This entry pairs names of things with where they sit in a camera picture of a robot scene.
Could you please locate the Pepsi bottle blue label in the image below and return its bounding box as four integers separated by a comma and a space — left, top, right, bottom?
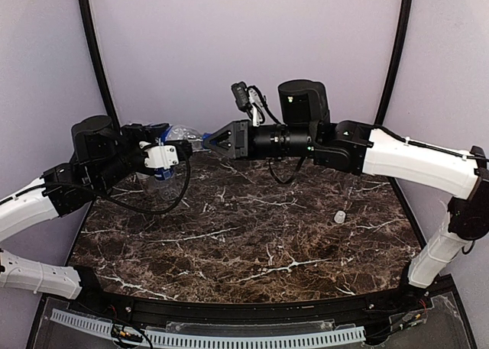
160, 124, 209, 152

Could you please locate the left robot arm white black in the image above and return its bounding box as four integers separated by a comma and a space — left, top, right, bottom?
1, 115, 193, 300

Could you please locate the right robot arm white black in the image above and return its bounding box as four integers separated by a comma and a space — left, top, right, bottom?
203, 79, 488, 290

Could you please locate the Pocari Sweat bottle white cap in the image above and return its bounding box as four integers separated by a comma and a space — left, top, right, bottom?
136, 168, 180, 202

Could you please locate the black left camera cable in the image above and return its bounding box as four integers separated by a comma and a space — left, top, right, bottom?
82, 150, 192, 215

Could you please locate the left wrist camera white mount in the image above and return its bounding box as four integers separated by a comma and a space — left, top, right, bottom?
139, 141, 179, 170

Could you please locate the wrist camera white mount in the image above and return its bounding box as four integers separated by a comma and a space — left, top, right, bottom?
231, 82, 266, 127
139, 141, 179, 170

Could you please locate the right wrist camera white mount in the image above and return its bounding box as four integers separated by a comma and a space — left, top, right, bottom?
231, 82, 266, 127

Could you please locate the black left corner frame post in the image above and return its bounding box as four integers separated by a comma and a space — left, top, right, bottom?
78, 0, 121, 131

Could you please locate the black corner frame post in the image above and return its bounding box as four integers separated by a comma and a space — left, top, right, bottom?
374, 0, 413, 125
78, 0, 121, 131

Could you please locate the black front table rail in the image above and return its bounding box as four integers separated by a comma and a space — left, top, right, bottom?
74, 266, 430, 327

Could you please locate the white slotted cable duct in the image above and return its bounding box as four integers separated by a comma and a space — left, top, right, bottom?
50, 309, 366, 348

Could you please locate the black right corner frame post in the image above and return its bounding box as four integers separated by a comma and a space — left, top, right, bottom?
374, 0, 413, 125

